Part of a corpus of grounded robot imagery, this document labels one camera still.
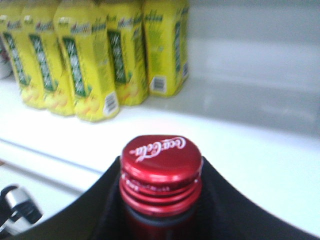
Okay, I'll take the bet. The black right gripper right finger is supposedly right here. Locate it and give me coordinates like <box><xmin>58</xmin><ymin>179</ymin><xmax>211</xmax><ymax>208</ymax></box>
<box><xmin>195</xmin><ymin>158</ymin><xmax>317</xmax><ymax>240</ymax></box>

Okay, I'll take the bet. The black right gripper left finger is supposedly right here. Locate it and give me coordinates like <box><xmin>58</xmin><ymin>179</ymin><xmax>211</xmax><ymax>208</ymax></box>
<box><xmin>11</xmin><ymin>157</ymin><xmax>125</xmax><ymax>240</ymax></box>

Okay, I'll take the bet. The red aluminium Coca-Cola bottle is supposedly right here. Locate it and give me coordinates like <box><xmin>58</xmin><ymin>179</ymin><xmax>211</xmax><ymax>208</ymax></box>
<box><xmin>119</xmin><ymin>135</ymin><xmax>204</xmax><ymax>240</ymax></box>

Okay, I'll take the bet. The white metal shelf unit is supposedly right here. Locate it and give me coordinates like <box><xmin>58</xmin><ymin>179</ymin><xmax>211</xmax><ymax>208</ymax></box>
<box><xmin>0</xmin><ymin>0</ymin><xmax>320</xmax><ymax>236</ymax></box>

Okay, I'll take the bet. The yellow pear drink bottle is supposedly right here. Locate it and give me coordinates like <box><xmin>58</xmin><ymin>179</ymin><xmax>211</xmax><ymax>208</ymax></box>
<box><xmin>99</xmin><ymin>0</ymin><xmax>149</xmax><ymax>106</ymax></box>
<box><xmin>142</xmin><ymin>0</ymin><xmax>189</xmax><ymax>98</ymax></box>
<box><xmin>0</xmin><ymin>0</ymin><xmax>46</xmax><ymax>109</ymax></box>
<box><xmin>53</xmin><ymin>0</ymin><xmax>120</xmax><ymax>122</ymax></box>
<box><xmin>21</xmin><ymin>2</ymin><xmax>76</xmax><ymax>117</ymax></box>

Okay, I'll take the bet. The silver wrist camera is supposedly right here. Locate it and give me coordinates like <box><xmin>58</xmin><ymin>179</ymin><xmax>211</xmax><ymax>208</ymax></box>
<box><xmin>4</xmin><ymin>187</ymin><xmax>43</xmax><ymax>224</ymax></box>

